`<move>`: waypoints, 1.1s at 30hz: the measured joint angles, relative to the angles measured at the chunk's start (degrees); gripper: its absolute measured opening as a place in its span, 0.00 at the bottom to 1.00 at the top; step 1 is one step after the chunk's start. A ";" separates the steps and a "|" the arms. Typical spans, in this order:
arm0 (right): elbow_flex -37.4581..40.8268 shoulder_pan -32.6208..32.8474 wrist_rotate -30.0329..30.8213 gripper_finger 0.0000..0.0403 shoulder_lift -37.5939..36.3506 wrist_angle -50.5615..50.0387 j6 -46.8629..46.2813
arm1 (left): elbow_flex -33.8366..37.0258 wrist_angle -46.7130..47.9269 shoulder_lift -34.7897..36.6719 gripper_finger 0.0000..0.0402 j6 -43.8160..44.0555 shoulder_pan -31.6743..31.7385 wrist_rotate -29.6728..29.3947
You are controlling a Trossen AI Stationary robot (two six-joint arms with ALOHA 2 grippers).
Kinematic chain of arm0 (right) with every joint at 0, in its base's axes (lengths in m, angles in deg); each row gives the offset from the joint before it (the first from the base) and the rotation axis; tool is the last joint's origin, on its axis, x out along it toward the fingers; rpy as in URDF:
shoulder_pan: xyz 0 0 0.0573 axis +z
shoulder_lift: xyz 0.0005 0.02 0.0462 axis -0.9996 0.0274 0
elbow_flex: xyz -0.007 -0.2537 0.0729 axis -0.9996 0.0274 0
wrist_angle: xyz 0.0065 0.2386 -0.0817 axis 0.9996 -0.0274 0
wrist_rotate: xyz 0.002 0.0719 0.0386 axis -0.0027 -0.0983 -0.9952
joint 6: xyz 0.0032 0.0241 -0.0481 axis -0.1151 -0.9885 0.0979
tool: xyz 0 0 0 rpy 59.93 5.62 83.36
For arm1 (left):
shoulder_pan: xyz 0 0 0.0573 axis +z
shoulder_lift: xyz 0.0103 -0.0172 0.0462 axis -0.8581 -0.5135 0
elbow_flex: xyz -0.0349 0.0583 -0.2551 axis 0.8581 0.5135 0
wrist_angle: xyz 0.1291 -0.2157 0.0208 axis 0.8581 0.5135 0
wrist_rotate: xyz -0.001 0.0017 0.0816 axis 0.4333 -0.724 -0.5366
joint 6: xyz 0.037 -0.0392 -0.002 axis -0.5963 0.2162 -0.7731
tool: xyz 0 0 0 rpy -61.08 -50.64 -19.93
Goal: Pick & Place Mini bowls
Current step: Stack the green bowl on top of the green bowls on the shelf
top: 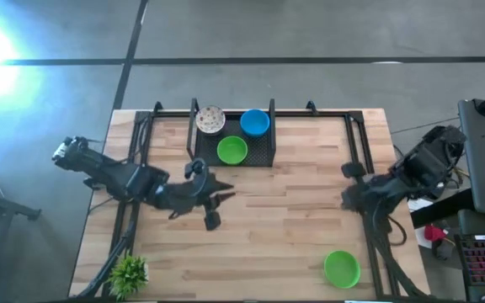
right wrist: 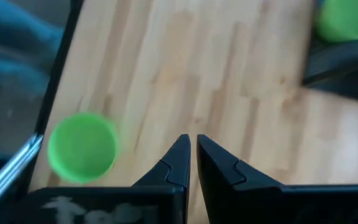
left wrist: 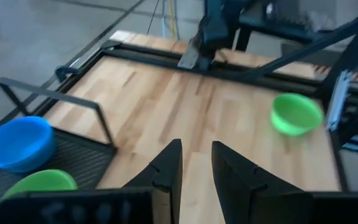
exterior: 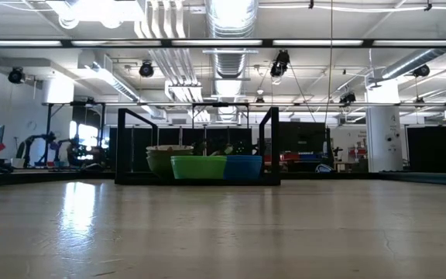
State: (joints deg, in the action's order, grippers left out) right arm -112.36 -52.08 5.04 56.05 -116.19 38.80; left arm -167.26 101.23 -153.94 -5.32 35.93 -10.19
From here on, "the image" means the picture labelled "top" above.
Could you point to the green plastic mini bowl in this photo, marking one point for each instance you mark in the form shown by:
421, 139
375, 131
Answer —
342, 269
232, 150

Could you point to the white paper sheet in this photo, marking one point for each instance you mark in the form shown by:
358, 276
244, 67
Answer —
422, 243
417, 204

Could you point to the black bracket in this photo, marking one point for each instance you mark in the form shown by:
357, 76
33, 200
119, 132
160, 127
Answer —
91, 183

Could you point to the blue plastic mini bowl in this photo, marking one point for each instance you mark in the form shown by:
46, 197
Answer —
254, 123

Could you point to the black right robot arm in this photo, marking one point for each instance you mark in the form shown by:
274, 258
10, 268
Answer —
427, 164

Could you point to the red plastic object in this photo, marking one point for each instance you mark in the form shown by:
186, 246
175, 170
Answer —
433, 232

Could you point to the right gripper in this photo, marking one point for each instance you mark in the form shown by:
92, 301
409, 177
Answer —
356, 198

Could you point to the black mesh dish rack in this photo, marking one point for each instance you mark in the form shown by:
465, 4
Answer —
263, 151

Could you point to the black metal stand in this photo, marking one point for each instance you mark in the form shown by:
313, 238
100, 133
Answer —
15, 208

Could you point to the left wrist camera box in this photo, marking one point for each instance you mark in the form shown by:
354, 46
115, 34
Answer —
188, 193

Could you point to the black aluminium extrusion frame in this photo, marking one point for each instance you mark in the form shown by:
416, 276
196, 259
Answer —
331, 113

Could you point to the artificial plant in white pot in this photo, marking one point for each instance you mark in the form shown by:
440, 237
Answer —
129, 278

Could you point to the black metal bar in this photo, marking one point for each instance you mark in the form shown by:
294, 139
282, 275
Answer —
440, 210

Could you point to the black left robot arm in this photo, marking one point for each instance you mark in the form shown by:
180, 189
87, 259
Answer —
112, 177

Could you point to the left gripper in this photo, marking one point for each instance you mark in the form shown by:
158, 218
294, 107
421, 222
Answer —
183, 210

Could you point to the white power adapter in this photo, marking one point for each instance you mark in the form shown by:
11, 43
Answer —
438, 185

